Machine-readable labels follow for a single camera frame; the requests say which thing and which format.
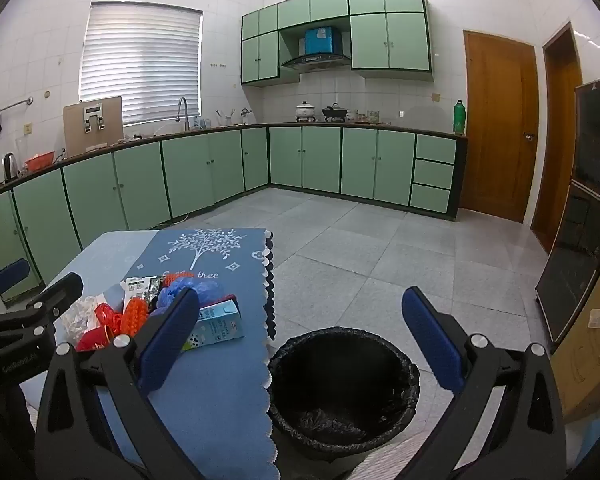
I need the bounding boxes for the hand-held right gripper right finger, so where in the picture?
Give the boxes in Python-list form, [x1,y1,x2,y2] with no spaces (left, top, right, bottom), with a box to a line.
[401,286,567,480]

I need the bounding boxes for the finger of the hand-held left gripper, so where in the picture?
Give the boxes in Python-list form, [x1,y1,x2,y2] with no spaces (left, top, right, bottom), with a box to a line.
[0,258,32,306]
[10,272,84,337]

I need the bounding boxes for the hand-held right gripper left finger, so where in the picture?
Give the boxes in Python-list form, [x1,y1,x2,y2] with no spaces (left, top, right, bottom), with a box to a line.
[34,287,216,480]

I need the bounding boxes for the clear plastic wrapper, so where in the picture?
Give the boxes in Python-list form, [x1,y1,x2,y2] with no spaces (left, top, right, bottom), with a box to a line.
[57,295,103,348]

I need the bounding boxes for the light blue milk carton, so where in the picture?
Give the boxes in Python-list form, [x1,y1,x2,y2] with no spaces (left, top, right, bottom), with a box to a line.
[180,296,246,354]

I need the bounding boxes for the red plastic net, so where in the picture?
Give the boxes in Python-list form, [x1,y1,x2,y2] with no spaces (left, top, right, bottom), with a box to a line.
[94,302,126,333]

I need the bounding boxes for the blue plastic bag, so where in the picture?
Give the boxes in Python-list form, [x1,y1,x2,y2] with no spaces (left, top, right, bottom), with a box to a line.
[157,279,227,311]

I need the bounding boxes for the red packet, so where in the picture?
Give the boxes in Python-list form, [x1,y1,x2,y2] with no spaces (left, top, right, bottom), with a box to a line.
[75,325,118,353]

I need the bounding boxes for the silver green snack packet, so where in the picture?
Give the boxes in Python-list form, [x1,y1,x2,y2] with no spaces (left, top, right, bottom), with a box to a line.
[120,275,167,306]

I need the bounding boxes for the trash bin with black bag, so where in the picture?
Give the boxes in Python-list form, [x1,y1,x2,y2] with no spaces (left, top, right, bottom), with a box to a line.
[266,326,421,462]

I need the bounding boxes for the light blue tablecloth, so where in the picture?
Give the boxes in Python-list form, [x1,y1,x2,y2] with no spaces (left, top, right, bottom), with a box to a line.
[17,230,158,480]

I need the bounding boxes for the blue tree print table runner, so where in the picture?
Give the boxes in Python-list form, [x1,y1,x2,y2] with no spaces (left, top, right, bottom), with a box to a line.
[97,228,278,480]

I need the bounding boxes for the red basket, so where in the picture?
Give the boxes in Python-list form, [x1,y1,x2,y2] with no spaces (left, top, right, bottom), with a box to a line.
[24,152,56,172]

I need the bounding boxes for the green cabinet drawer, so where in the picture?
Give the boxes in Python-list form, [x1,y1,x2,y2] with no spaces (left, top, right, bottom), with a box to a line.
[415,134,457,165]
[412,160,455,190]
[410,184,452,213]

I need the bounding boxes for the cardboard box on counter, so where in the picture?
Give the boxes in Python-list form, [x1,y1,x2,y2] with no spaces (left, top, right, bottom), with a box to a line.
[62,96,125,160]

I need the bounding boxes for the black glass cabinet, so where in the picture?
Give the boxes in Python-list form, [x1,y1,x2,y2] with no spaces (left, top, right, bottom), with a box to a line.
[535,75,600,356]

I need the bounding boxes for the green lower kitchen cabinets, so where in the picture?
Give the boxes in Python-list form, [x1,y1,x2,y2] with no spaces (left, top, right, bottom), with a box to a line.
[0,124,469,301]

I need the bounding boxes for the metal kitchen faucet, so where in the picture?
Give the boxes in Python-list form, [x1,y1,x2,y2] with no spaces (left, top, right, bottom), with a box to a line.
[174,96,191,132]

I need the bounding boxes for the closed wooden door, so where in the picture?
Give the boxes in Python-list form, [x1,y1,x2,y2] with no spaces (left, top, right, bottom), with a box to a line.
[459,30,540,224]

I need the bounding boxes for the open wooden door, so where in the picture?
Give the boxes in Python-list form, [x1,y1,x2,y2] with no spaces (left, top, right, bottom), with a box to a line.
[530,21,583,253]

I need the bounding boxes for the white window blind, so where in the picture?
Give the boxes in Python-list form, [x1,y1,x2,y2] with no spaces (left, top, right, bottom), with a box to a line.
[79,2,203,127]

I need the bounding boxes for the black wok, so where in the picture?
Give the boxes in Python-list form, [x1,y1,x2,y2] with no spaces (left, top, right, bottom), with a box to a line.
[322,102,350,123]

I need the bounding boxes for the blue box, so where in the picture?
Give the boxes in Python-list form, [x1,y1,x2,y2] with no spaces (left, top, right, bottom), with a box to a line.
[304,26,345,56]

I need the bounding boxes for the metal towel rail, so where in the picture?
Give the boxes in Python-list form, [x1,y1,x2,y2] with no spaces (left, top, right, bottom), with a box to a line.
[0,97,33,118]

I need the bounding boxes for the white bracket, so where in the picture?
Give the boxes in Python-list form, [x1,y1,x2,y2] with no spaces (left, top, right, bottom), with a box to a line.
[82,104,106,133]

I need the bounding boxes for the green upper wall cabinets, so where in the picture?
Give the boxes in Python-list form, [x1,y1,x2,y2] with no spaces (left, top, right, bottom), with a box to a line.
[240,0,435,87]

